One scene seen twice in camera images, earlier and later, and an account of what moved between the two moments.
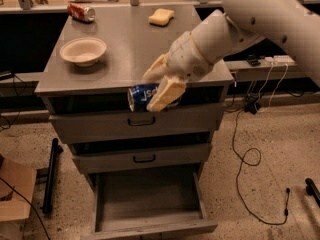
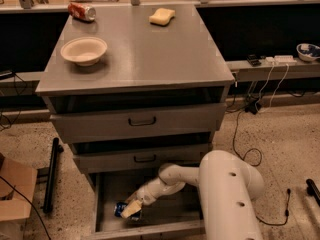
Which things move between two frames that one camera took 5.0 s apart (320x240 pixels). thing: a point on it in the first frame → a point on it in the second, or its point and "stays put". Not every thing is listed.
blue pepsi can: [140, 96] → [119, 207]
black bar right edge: [312, 190] stays put
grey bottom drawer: [147, 204] stays put
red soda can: [81, 12] stays put
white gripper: [186, 56] → [145, 195]
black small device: [252, 60] stays put
